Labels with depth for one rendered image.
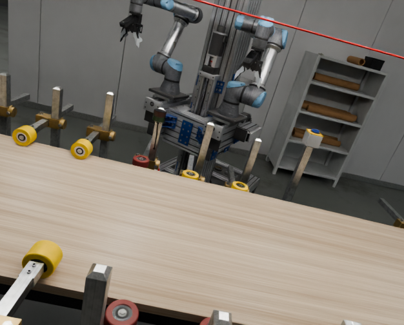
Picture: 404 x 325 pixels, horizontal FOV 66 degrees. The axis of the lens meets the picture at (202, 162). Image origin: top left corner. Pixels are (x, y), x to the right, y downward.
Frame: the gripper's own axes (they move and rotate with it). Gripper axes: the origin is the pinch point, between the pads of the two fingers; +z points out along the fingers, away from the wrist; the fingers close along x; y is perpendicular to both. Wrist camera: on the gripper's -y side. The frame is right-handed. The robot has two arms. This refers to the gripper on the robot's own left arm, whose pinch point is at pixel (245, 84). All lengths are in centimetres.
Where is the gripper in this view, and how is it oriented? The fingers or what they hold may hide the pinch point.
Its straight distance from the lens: 180.3
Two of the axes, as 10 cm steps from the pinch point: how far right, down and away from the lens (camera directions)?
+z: -2.4, 8.8, 4.0
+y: 4.6, -2.6, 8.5
